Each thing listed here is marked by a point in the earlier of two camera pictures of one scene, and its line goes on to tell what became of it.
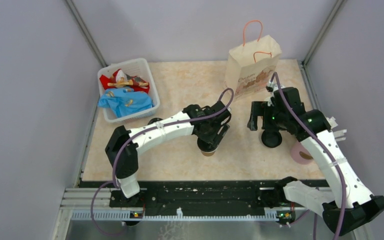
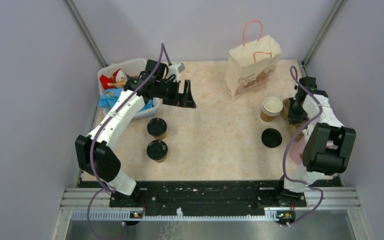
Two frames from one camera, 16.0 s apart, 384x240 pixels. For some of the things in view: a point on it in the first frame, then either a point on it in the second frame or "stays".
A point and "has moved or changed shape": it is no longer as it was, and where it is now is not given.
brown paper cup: x=154 y=120 has moved or changed shape
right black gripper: x=258 y=109 -> x=294 y=118
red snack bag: x=120 y=79 stays
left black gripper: x=215 y=138 -> x=174 y=99
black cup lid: x=205 y=146 -> x=157 y=149
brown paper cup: x=209 y=153 -> x=162 y=159
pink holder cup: x=300 y=154 stays
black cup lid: x=271 y=139 stays
